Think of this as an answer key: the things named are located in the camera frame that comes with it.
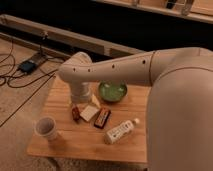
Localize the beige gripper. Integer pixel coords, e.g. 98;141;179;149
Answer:
69;82;101;108

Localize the white plastic bottle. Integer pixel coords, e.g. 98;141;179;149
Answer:
105;118;140;144

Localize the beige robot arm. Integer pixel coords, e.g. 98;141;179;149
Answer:
59;47;213;171

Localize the green ceramic bowl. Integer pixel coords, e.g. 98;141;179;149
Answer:
98;82;127;102

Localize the white square sponge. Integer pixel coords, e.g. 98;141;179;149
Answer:
80;105;99;122

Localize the dark chocolate bar packet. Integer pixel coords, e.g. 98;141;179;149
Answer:
94;108;111;129

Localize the wooden table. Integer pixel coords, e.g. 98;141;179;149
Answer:
27;77;149;163

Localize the white paper cup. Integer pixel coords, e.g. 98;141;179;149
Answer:
34;117;58;141

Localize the black power adapter box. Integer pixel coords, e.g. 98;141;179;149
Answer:
18;61;36;73

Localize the black floor cable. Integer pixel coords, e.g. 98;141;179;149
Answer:
0;39;66;128

